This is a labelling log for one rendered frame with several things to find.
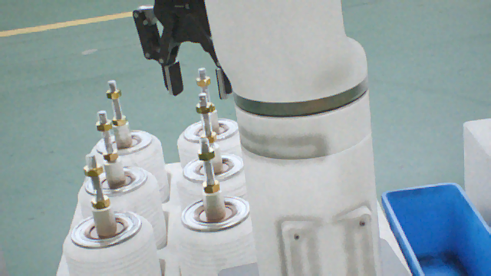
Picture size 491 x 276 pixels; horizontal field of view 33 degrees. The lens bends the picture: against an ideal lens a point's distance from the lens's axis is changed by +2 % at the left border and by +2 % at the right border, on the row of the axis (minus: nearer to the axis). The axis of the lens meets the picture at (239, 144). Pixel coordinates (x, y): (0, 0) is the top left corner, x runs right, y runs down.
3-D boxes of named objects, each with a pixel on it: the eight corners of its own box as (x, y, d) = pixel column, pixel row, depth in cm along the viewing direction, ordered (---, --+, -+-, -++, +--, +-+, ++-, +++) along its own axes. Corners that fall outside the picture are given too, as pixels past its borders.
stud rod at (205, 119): (217, 152, 98) (208, 93, 95) (210, 155, 97) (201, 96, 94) (212, 150, 99) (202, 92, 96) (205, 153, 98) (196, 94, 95)
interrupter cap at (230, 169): (234, 186, 94) (232, 181, 94) (174, 185, 97) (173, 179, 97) (252, 158, 101) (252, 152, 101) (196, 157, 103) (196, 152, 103)
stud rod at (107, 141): (115, 167, 99) (103, 110, 96) (119, 169, 98) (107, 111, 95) (108, 170, 98) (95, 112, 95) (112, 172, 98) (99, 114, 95)
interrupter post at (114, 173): (111, 179, 100) (107, 156, 99) (130, 179, 100) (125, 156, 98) (103, 188, 98) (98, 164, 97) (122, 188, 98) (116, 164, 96)
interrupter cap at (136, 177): (101, 170, 103) (100, 165, 103) (156, 170, 101) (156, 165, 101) (74, 199, 97) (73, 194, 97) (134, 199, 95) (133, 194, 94)
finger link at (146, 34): (151, 2, 95) (169, 50, 96) (139, 5, 96) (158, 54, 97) (137, 8, 93) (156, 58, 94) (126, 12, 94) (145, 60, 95)
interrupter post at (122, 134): (137, 143, 110) (133, 121, 109) (124, 150, 108) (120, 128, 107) (124, 141, 111) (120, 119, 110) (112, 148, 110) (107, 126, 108)
